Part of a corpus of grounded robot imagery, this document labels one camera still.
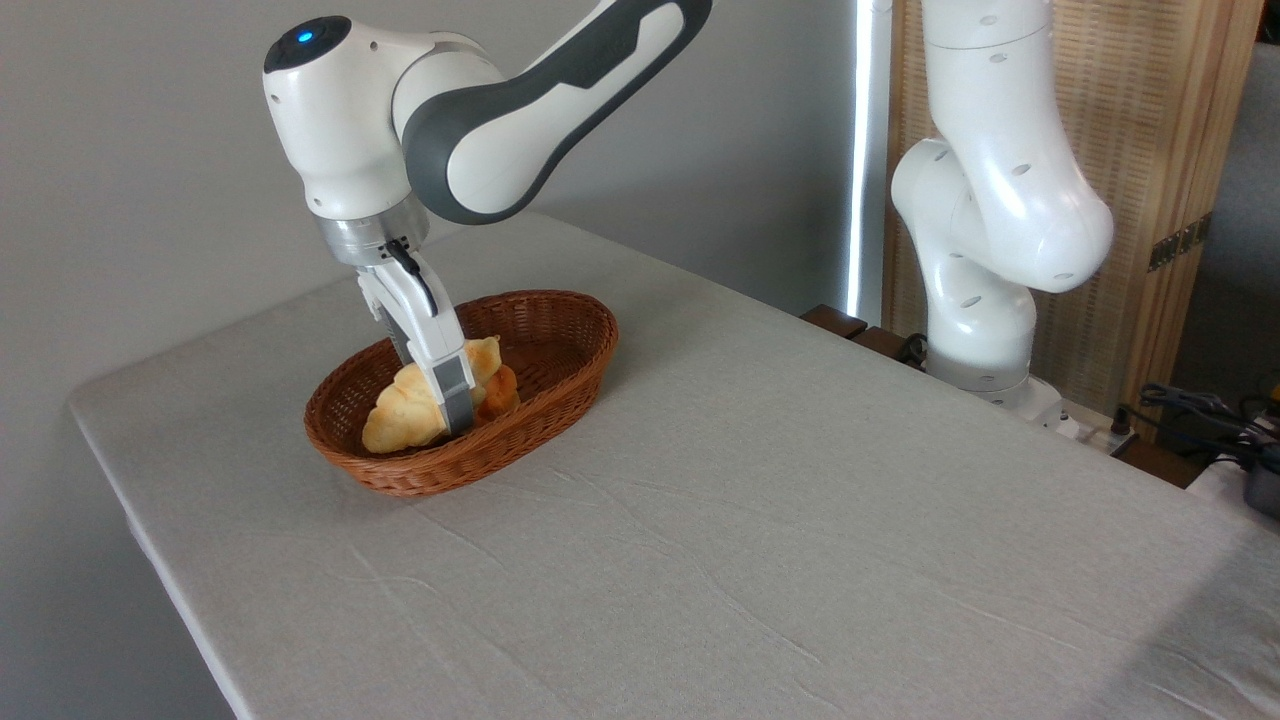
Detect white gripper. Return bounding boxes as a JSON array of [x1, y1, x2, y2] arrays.
[[356, 252, 479, 438]]

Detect braided golden bread loaf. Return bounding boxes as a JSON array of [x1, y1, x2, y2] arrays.
[[361, 335, 522, 455]]

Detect brown woven wicker basket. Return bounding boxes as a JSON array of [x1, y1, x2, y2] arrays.
[[304, 289, 619, 498]]

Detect light grey tablecloth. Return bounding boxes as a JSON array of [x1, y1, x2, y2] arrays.
[[68, 210, 1280, 720]]

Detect dark wooden block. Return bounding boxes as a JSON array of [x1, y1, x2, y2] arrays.
[[850, 326, 926, 367], [800, 304, 869, 340]]

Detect white power strip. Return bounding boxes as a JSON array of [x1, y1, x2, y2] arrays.
[[1045, 400, 1141, 457]]

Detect wooden rattan folding screen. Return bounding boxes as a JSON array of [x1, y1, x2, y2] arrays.
[[884, 0, 1266, 443]]

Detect dark metal screen hinge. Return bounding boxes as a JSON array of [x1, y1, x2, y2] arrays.
[[1148, 212, 1214, 273]]

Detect dark grey round container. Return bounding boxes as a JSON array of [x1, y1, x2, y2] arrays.
[[1243, 463, 1280, 520]]

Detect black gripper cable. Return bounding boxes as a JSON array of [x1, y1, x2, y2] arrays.
[[383, 238, 439, 317]]

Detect black tangled cable bundle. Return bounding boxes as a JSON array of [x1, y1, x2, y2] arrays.
[[1112, 382, 1280, 473]]

